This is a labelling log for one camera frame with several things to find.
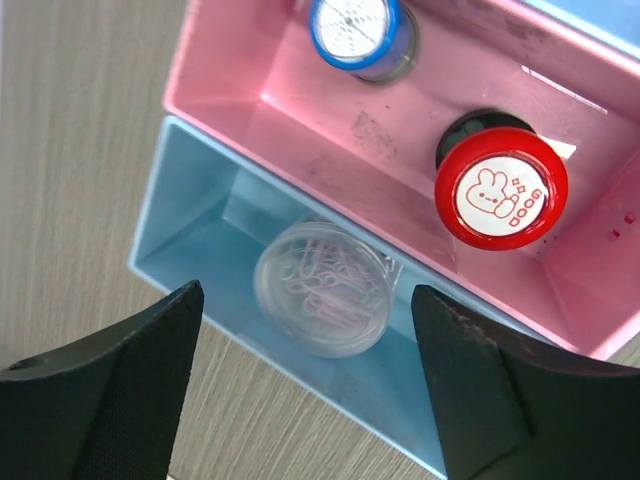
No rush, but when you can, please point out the light blue drawer box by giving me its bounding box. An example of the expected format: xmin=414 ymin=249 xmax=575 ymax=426
xmin=525 ymin=0 xmax=639 ymax=59

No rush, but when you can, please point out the clear jar of paper clips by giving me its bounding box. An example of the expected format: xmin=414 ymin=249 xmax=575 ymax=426
xmin=253 ymin=215 xmax=402 ymax=359

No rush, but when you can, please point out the red stamp black cap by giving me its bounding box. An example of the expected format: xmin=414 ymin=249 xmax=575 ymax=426
xmin=434 ymin=108 xmax=569 ymax=251

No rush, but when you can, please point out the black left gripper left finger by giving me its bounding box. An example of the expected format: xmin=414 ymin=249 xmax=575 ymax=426
xmin=1 ymin=281 xmax=204 ymax=479

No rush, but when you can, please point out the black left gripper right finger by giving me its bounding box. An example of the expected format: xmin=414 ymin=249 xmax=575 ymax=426
xmin=411 ymin=285 xmax=639 ymax=479

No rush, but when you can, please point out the blue leftmost drawer box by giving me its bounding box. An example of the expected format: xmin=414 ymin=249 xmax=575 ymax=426
xmin=129 ymin=116 xmax=523 ymax=477

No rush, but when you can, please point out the pink drawer box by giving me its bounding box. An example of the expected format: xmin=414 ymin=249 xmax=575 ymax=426
xmin=164 ymin=1 xmax=639 ymax=359

